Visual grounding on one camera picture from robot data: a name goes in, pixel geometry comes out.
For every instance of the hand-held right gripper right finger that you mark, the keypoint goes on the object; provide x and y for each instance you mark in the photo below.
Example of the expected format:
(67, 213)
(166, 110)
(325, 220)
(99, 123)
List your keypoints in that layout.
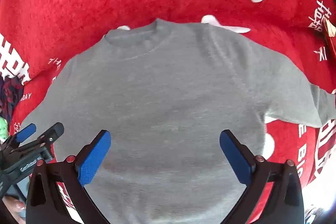
(235, 158)

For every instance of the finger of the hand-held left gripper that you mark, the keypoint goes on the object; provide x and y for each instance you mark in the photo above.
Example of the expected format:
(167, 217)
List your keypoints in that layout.
(25, 131)
(51, 136)

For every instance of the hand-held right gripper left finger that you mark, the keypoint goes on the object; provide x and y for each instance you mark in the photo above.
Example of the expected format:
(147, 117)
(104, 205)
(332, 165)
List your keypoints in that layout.
(95, 157)

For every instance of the grey t-shirt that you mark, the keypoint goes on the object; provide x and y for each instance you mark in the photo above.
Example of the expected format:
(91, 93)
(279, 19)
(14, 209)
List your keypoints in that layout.
(168, 98)

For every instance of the person's left hand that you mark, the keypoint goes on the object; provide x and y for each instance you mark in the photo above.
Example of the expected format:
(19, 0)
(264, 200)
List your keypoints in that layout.
(17, 205)

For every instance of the green round object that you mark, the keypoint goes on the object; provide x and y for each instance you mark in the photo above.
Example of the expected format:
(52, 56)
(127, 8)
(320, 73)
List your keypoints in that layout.
(2, 130)

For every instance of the dark patterned cloth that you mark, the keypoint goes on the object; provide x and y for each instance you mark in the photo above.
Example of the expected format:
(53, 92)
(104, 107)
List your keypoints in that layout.
(10, 98)

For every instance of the red printed blanket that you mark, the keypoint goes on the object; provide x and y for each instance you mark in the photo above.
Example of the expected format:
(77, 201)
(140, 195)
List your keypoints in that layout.
(78, 3)

